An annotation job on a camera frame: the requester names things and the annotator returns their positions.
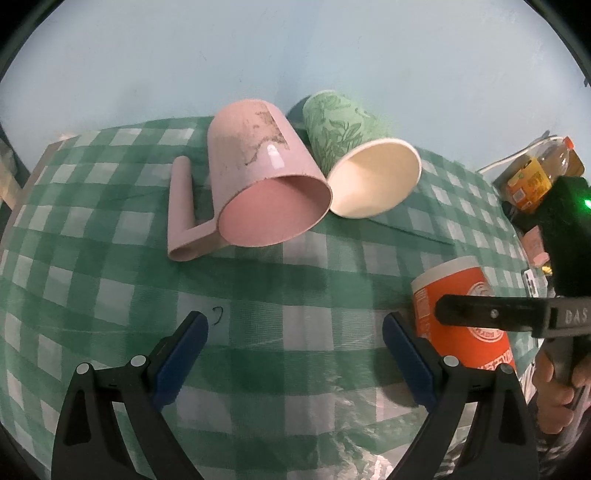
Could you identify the right hand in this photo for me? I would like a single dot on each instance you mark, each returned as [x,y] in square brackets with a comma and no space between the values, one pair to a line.
[553,397]

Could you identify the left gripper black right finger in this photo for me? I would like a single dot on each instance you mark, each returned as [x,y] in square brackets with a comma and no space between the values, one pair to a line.
[501,443]

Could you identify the green patterned paper cup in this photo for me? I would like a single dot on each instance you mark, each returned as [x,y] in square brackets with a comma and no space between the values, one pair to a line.
[369,171]

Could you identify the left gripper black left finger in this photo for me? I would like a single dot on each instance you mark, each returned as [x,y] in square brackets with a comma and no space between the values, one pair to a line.
[88,443]

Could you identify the orange paper cup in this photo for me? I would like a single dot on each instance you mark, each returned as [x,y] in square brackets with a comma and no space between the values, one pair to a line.
[480,348]

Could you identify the pink drink bottle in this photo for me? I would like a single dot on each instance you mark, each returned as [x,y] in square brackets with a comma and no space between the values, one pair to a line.
[533,245]

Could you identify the pink plastic mug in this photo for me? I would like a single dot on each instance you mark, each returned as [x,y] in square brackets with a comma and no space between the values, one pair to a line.
[265,186]

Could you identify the green checkered tablecloth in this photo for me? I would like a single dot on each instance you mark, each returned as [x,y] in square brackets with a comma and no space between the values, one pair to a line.
[295,381]

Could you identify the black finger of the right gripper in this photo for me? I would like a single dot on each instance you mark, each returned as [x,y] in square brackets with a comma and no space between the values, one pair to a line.
[502,313]

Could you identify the orange juice bottle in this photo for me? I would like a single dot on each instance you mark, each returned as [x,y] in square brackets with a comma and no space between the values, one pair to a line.
[544,165]

